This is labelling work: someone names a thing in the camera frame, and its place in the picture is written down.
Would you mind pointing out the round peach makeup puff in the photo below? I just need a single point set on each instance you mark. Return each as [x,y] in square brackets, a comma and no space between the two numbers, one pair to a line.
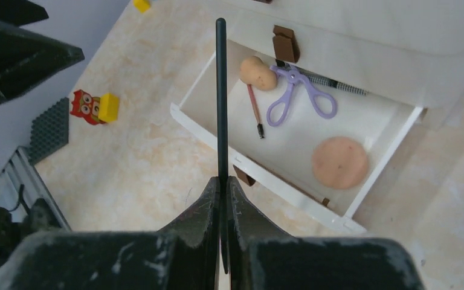
[340,163]

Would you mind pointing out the dark grey building baseplate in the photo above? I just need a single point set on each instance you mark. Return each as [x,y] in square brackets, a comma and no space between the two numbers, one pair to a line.
[49,131]

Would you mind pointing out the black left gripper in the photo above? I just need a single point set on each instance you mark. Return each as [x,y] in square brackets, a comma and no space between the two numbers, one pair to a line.
[27,59]

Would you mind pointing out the white drawer organizer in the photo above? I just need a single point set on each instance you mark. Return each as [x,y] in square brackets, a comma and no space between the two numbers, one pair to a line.
[408,56]

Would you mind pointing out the red yellow toy block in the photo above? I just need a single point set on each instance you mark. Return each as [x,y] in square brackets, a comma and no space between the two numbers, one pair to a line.
[95,110]

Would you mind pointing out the tan makeup sponge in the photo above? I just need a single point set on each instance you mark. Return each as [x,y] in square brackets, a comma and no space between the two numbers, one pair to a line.
[253,71]

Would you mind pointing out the thin brown brush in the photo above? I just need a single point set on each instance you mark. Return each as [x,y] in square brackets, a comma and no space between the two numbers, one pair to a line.
[256,111]

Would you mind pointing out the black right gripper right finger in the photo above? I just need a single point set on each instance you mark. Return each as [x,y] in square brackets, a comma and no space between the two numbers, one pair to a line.
[264,256]

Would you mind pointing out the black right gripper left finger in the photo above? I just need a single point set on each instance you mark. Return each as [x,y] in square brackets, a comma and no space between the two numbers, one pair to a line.
[184,254]

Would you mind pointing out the thin black eyeliner brush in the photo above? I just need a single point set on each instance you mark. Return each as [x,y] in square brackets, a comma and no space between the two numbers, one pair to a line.
[222,133]

